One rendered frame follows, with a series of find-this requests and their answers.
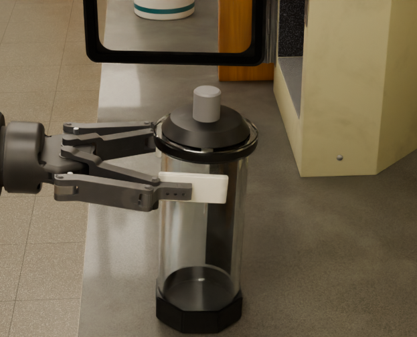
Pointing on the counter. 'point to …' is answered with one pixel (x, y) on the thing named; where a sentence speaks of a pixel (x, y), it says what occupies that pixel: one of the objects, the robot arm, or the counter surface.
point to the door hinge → (272, 33)
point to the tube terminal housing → (361, 86)
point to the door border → (182, 51)
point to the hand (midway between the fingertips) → (199, 166)
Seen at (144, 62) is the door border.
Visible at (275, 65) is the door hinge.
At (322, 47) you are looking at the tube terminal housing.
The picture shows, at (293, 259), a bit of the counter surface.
